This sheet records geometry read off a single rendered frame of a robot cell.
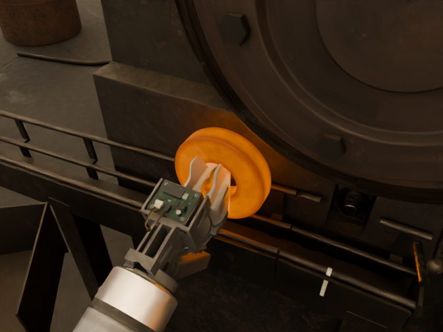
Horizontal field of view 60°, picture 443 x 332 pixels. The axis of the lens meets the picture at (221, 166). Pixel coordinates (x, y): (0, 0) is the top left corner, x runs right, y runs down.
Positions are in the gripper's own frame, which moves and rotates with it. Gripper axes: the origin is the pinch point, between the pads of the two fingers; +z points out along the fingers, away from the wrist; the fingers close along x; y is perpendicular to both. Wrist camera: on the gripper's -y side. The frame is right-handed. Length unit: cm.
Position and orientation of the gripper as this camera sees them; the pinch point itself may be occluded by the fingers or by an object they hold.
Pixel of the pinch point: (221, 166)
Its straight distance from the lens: 58.4
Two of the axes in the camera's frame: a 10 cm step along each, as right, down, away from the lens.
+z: 4.4, -7.7, 4.6
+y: -1.2, -5.6, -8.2
